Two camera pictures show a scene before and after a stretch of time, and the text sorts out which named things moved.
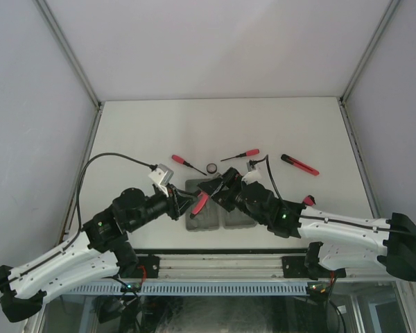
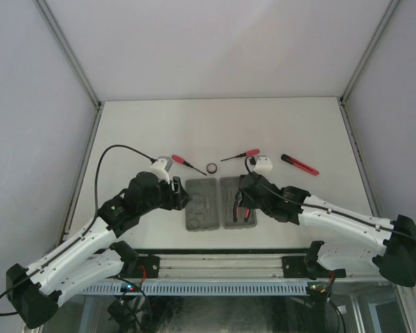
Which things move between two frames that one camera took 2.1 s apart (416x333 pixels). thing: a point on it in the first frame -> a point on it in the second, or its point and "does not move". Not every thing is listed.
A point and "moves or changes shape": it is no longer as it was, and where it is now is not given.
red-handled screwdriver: x=181 y=160 does not move
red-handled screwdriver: x=247 y=152 does not move
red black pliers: x=201 y=202 moves or changes shape
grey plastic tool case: x=211 y=216 does not move
